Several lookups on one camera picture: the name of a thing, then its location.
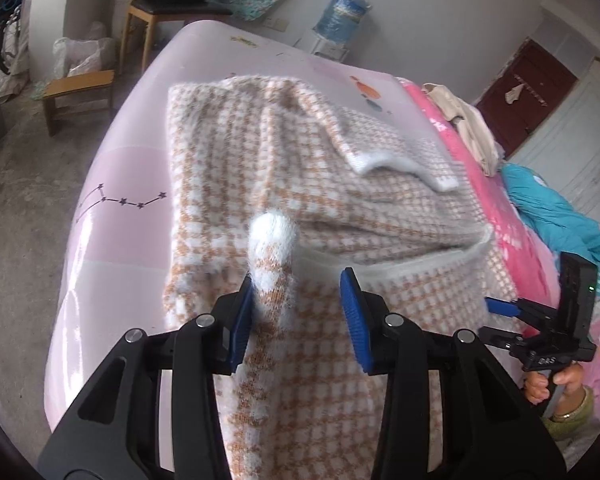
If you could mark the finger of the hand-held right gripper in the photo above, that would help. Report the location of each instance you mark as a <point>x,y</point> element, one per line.
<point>502,306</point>
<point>505,342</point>

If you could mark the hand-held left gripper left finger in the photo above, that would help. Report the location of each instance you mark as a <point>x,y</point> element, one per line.
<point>240,320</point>

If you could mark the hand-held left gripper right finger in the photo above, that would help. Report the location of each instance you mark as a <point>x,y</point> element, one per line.
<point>355,320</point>

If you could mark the beige white houndstooth coat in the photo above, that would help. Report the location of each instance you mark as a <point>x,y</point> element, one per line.
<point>305,160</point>

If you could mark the person's right hand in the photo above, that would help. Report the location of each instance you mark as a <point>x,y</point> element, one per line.
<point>572,385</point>

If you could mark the pink floral blanket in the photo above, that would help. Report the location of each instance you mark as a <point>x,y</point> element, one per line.
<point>520,260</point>

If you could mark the teal garment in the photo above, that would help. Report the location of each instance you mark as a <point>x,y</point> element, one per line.
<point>555,210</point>

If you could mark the white door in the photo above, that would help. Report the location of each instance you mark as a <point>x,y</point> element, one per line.
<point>580,135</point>

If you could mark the beige garment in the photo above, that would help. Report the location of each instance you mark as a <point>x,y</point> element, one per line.
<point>475,130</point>

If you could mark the dark brown door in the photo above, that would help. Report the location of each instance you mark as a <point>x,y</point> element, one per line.
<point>520,120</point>

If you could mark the small hanging cloth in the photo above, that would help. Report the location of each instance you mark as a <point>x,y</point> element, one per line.
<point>514,95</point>

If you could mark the white water dispenser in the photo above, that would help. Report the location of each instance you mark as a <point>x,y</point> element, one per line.
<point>330,50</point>

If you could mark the small wooden stool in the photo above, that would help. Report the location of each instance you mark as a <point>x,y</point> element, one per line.
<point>80,82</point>

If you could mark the blue water jug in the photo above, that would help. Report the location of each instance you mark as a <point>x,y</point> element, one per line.
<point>342,15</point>

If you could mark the clear plastic bag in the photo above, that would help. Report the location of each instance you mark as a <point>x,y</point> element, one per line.
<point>85,55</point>

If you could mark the wooden chair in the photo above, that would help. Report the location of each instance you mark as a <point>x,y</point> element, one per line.
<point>180,10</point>

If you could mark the wheelchair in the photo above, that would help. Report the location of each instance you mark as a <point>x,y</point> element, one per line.
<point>2,50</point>

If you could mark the white wall socket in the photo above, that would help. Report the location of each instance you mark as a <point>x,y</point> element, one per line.
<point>275,24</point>

